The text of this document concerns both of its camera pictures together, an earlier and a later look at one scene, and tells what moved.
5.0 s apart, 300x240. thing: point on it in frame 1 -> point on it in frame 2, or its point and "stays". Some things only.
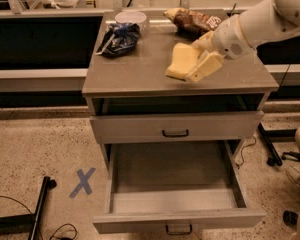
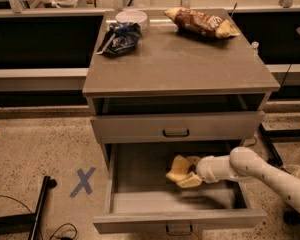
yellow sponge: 184,58 -> 179,168
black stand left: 24,224 stays
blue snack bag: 119,40 stays
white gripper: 227,37 -> 205,171
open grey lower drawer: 175,186 stays
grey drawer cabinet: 170,145 stays
